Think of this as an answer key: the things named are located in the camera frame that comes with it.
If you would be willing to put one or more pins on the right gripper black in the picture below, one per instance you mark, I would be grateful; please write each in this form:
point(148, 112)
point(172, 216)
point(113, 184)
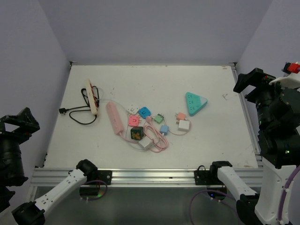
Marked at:
point(257, 77)

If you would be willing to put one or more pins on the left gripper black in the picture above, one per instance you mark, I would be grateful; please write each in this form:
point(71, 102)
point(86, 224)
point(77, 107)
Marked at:
point(27, 124)

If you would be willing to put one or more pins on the teal triangular power strip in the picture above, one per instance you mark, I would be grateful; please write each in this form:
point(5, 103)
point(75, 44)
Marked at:
point(195, 103)

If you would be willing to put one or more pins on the pink charger plug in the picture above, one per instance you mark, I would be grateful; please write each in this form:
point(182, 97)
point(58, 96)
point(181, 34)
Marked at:
point(180, 116)

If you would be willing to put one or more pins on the white charger plug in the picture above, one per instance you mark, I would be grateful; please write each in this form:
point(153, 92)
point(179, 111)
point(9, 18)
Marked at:
point(183, 125)

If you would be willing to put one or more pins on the pink power strip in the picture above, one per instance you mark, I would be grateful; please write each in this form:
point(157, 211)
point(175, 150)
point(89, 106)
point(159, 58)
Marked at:
point(114, 118)

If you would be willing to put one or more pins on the blue charger plug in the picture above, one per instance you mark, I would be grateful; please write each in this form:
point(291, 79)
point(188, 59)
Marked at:
point(164, 130)

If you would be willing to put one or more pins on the green charger plug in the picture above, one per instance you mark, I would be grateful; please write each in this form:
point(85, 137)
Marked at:
point(159, 118)

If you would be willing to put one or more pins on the white adapter plug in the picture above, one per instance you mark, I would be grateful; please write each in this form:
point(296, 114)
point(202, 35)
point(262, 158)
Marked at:
point(132, 109)

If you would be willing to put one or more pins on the pink adapter plug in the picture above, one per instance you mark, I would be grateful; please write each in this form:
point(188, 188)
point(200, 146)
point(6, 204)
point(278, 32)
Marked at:
point(133, 121)

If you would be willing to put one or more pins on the blue adapter plug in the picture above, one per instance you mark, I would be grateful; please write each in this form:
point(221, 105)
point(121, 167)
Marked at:
point(144, 112)

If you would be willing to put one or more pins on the dark green cube socket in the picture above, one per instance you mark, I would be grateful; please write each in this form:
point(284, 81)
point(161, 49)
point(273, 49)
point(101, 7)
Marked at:
point(137, 133)

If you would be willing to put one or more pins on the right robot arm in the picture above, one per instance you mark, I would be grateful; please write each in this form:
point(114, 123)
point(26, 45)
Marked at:
point(277, 102)

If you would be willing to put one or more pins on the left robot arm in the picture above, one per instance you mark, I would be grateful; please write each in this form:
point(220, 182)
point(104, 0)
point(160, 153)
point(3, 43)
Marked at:
point(12, 175)

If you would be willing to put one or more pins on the aluminium front rail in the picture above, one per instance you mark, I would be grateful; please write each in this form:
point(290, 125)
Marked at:
point(145, 178)

